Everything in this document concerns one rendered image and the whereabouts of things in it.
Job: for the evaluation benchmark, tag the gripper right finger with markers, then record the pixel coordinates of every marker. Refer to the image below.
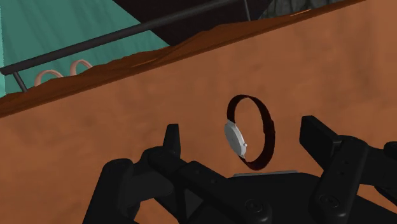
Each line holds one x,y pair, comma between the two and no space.
344,167

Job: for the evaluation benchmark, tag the brown wooden table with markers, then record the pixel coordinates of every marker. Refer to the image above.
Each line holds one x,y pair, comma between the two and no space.
124,124

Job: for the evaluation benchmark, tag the black metal rail frame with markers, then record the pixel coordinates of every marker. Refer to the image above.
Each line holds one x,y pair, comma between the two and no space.
93,40

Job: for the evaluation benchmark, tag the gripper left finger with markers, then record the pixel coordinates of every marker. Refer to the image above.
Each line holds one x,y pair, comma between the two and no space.
155,186

